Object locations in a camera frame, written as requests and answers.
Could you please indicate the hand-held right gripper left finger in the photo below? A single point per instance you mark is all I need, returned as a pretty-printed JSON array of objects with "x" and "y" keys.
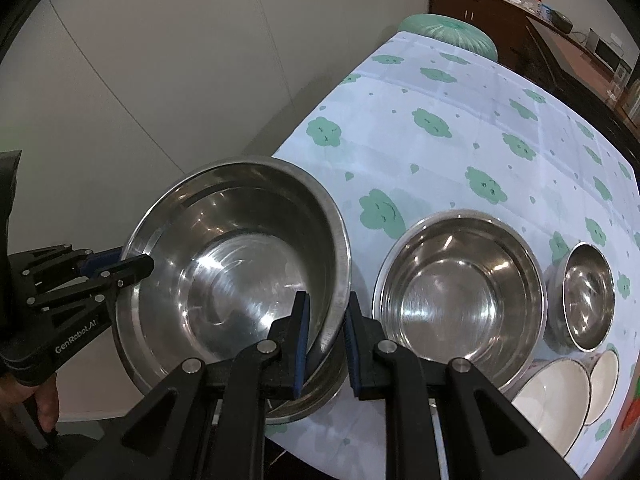
[{"x": 301, "y": 340}]

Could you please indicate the small white enamel bowl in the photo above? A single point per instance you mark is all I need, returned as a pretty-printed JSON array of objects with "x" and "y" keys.
[{"x": 602, "y": 385}]

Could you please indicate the small steel bowl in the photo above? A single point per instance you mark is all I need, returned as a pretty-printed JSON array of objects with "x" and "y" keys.
[{"x": 587, "y": 300}]

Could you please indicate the medium steel bowl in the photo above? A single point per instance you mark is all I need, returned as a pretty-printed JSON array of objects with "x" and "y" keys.
[{"x": 460, "y": 300}]

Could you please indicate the person's left hand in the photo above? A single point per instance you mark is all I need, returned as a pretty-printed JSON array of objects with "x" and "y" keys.
[{"x": 45, "y": 400}]

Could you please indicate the silver microwave oven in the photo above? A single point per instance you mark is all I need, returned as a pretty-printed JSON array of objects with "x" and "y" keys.
[{"x": 607, "y": 52}]

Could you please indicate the orange red object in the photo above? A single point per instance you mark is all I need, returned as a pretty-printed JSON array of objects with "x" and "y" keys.
[{"x": 632, "y": 405}]

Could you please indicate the green round stool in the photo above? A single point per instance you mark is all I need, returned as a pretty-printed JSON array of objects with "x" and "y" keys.
[{"x": 445, "y": 30}]

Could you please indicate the brown wooden cabinet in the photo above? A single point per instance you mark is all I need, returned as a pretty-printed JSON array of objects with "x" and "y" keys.
[{"x": 470, "y": 5}]

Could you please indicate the large white enamel bowl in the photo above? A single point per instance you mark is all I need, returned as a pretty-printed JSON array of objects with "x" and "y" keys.
[{"x": 545, "y": 400}]

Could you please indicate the green cloud print tablecloth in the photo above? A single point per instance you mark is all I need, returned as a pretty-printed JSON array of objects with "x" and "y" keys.
[{"x": 450, "y": 160}]

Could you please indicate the clear jar with red lid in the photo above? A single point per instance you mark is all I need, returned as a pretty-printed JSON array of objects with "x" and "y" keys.
[{"x": 536, "y": 4}]

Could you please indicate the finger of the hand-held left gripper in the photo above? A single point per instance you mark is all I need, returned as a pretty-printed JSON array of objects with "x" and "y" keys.
[
  {"x": 130, "y": 269},
  {"x": 102, "y": 264}
]

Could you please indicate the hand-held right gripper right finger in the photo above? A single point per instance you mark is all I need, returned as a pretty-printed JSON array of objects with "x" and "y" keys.
[{"x": 352, "y": 350}]

